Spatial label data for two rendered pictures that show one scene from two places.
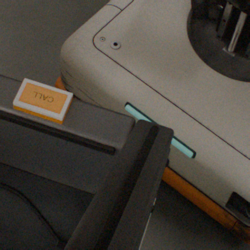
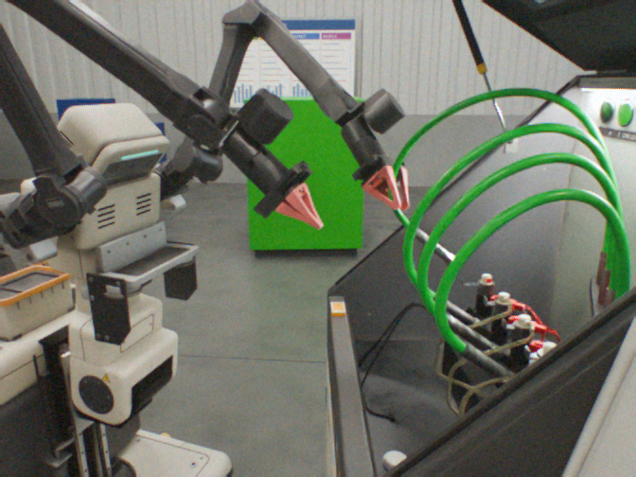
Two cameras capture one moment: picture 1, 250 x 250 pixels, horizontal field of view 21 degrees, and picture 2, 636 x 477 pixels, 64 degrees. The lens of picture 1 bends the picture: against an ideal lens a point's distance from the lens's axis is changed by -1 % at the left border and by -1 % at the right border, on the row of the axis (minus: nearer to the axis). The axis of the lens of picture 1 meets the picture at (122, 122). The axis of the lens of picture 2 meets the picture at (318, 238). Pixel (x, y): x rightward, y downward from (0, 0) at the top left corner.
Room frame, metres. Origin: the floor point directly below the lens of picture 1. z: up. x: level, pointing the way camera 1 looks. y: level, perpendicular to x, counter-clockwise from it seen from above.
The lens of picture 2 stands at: (0.57, 1.08, 1.44)
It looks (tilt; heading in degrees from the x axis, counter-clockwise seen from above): 17 degrees down; 259
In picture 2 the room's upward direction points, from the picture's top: straight up
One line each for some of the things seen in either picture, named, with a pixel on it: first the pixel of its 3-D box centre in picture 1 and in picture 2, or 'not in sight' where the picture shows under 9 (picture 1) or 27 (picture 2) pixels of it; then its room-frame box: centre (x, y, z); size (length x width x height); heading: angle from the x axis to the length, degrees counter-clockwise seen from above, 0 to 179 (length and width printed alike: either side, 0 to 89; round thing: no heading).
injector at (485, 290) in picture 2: not in sight; (474, 337); (0.14, 0.33, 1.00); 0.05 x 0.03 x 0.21; 170
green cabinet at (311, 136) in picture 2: not in sight; (304, 173); (-0.16, -3.38, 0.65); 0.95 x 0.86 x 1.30; 172
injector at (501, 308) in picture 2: not in sight; (489, 361); (0.16, 0.41, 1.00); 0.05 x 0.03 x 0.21; 170
